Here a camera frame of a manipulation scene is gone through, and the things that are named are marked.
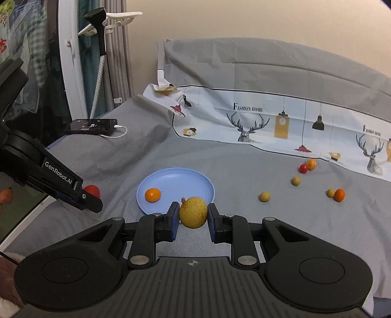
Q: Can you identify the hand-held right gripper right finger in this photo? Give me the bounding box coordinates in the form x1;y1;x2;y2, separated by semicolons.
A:
207;203;310;270

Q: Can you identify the checked hanging shirt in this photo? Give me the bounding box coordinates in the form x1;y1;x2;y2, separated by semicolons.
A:
28;0;50;90

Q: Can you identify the grey bedsheet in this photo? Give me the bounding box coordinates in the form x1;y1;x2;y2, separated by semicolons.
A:
0;93;391;309

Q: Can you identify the white arched frame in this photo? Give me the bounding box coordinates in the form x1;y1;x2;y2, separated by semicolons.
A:
56;0;93;120

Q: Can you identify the black garment steamer with hose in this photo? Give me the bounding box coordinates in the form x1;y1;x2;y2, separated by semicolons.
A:
84;9;108;119

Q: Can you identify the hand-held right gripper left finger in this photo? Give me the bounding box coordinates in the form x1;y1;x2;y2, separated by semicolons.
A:
78;201;181;270

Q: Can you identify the brown fuzzy cloth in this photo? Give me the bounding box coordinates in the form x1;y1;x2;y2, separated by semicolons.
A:
0;251;29;310

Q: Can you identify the black smartphone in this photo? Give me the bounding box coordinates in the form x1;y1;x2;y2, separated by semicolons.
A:
64;118;118;135

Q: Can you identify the blue plate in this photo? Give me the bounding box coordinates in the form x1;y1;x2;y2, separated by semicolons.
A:
136;168;215;216

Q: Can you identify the white charging cable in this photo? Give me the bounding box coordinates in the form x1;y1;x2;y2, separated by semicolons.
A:
102;124;128;140

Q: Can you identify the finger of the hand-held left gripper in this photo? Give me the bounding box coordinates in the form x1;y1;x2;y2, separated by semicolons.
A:
75;180;103;214

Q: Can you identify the person's left hand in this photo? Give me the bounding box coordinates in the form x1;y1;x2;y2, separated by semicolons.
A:
0;188;15;212

